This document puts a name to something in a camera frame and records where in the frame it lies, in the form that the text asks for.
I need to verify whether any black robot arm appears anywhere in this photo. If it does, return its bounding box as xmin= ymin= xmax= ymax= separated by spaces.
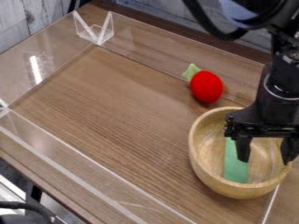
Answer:
xmin=221 ymin=0 xmax=299 ymax=164

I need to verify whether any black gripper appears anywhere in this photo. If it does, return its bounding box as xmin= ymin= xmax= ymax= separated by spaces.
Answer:
xmin=225 ymin=66 xmax=299 ymax=165

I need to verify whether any brown wooden bowl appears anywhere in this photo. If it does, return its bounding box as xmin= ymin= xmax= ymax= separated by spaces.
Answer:
xmin=189 ymin=107 xmax=293 ymax=200

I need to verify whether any clear acrylic front wall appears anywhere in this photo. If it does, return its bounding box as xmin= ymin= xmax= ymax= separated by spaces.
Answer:
xmin=0 ymin=102 xmax=195 ymax=224

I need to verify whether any clear acrylic corner bracket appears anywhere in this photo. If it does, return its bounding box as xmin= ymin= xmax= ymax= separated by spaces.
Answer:
xmin=72 ymin=11 xmax=115 ymax=46

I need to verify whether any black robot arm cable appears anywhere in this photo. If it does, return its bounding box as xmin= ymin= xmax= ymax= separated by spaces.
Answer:
xmin=181 ymin=0 xmax=250 ymax=42

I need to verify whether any red plush strawberry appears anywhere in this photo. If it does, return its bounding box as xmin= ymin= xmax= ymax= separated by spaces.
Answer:
xmin=182 ymin=63 xmax=225 ymax=103

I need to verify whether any green rectangular block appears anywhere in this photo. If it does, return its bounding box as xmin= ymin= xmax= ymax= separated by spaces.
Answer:
xmin=223 ymin=137 xmax=249 ymax=184

